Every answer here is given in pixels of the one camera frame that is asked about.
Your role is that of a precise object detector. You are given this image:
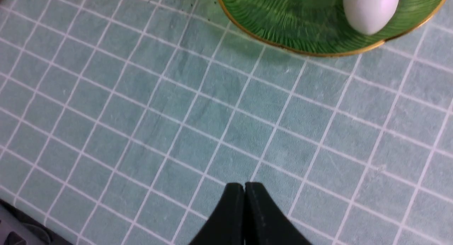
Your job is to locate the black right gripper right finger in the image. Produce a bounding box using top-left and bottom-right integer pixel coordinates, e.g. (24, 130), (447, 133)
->
(244, 182), (311, 245)

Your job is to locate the green checkered tablecloth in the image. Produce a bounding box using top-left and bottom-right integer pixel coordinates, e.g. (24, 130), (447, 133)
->
(0, 0), (453, 245)

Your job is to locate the green glass plate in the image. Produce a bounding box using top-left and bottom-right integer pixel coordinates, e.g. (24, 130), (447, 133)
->
(218, 0), (446, 57)

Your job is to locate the white radish with leaves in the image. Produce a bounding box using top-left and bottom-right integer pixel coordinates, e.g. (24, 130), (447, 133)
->
(343, 0), (399, 35)

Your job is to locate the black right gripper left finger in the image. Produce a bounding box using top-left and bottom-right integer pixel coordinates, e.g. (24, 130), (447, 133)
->
(190, 183), (245, 245)

